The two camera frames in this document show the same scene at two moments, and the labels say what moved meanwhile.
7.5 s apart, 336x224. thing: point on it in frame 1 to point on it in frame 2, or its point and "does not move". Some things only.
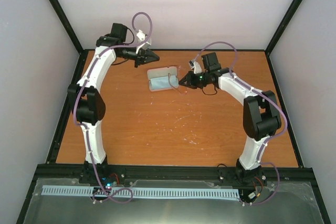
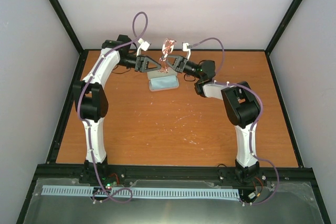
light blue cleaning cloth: (162, 82) does not move
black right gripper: (190, 83) to (179, 63)
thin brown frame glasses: (174, 82) to (167, 48)
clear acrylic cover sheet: (281, 203) does not move
